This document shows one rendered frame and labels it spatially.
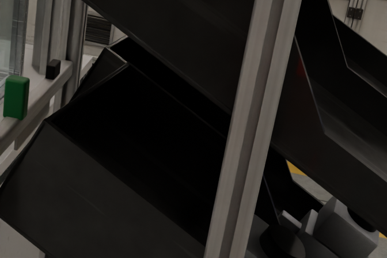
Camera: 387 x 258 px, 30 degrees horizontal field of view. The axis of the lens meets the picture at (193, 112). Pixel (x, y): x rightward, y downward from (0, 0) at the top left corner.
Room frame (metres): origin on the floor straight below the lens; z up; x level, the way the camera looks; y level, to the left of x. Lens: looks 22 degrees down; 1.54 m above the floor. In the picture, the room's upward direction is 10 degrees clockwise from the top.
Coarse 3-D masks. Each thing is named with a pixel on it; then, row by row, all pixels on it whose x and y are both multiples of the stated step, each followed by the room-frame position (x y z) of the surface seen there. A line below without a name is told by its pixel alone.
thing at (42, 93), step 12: (60, 72) 0.61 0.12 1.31; (48, 84) 0.57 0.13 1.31; (60, 84) 0.60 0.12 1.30; (36, 96) 0.54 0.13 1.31; (48, 96) 0.57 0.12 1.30; (36, 108) 0.53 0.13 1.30; (12, 120) 0.49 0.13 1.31; (24, 120) 0.50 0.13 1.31; (0, 132) 0.46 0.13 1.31; (12, 132) 0.48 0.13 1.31; (0, 144) 0.45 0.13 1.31
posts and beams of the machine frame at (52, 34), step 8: (48, 0) 1.78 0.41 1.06; (56, 0) 1.78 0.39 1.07; (48, 8) 1.78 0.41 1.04; (56, 8) 1.78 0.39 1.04; (48, 16) 1.78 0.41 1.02; (56, 16) 1.78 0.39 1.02; (48, 24) 1.78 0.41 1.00; (56, 24) 1.78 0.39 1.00; (48, 32) 1.78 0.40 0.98; (56, 32) 1.78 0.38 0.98; (48, 40) 1.78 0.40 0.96; (56, 40) 1.78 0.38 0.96; (48, 48) 1.79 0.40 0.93; (56, 48) 1.78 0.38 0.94; (40, 56) 1.78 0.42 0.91; (48, 56) 1.80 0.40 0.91; (56, 56) 1.78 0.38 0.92; (40, 64) 1.78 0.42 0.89; (40, 72) 1.78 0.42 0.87
